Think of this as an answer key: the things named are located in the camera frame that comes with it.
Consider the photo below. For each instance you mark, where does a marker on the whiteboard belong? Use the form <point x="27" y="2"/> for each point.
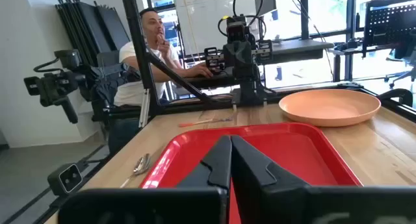
<point x="208" y="19"/>

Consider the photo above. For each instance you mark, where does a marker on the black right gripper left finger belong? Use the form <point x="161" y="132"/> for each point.
<point x="208" y="172"/>

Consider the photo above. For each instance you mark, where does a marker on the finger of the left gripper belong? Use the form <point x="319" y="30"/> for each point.
<point x="214" y="59"/>
<point x="266" y="50"/>

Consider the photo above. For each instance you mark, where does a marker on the black desk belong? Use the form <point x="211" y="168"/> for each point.
<point x="292" y="48"/>

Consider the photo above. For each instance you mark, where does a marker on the black table-level camera box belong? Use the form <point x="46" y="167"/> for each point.
<point x="66" y="180"/>

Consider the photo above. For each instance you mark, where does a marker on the orange plastic plate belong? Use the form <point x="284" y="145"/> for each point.
<point x="328" y="107"/>

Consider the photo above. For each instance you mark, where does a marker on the black pegboard panel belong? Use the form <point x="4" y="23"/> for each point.
<point x="390" y="22"/>

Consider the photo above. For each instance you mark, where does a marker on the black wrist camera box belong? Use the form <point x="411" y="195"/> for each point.
<point x="236" y="30"/>

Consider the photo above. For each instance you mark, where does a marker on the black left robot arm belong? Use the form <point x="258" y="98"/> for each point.
<point x="250" y="92"/>

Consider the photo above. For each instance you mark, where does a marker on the person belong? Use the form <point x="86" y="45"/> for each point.
<point x="128" y="95"/>

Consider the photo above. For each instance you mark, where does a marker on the silver metal spoon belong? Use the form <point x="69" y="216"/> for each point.
<point x="143" y="164"/>

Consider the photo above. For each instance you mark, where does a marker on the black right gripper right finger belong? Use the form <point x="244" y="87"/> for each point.
<point x="256" y="175"/>

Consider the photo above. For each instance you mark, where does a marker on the black table clamp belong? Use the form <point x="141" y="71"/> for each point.
<point x="398" y="94"/>

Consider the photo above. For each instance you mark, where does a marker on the red plastic tray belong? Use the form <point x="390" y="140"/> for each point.
<point x="292" y="146"/>

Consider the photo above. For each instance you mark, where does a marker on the black folded panels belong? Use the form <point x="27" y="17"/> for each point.
<point x="97" y="26"/>

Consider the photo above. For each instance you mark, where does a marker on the black office chair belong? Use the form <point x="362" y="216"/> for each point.
<point x="406" y="55"/>

